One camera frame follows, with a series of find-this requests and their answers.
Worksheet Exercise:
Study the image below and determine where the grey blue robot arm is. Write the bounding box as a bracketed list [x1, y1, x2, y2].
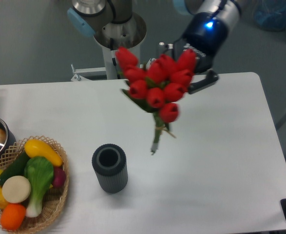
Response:
[67, 0, 248, 94]

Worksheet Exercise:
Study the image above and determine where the green cucumber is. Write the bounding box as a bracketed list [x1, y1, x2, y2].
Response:
[0, 151, 30, 186]

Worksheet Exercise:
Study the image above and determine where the red tulip bouquet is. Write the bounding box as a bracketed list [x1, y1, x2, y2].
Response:
[115, 47, 197, 154]

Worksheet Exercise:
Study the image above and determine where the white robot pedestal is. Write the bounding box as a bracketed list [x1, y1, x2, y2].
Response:
[71, 12, 159, 82]

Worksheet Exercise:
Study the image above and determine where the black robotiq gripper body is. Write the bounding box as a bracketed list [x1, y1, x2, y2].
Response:
[173, 12, 229, 73]

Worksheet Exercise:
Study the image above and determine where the woven wicker basket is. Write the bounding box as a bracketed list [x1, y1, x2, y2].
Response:
[0, 136, 69, 234]

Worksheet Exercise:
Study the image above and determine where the yellow squash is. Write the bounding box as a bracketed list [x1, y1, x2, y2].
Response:
[24, 139, 63, 167]

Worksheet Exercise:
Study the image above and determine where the dark grey ribbed vase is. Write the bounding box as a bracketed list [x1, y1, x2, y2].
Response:
[92, 143, 128, 194]

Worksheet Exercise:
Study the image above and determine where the orange fruit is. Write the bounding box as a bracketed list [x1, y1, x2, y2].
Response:
[0, 203, 26, 231]

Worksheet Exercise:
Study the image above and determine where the white round onion slice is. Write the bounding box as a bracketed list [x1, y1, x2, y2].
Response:
[2, 175, 31, 203]

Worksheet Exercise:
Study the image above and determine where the green bok choy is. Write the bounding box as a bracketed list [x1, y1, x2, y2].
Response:
[24, 156, 54, 218]

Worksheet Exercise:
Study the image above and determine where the blue plastic bag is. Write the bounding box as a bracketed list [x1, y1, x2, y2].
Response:
[252, 0, 286, 33]

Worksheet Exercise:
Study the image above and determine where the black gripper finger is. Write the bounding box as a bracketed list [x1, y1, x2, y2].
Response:
[157, 42, 174, 58]
[188, 69, 219, 95]

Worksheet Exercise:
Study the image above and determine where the red radish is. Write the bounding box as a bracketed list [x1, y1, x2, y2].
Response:
[52, 167, 66, 188]

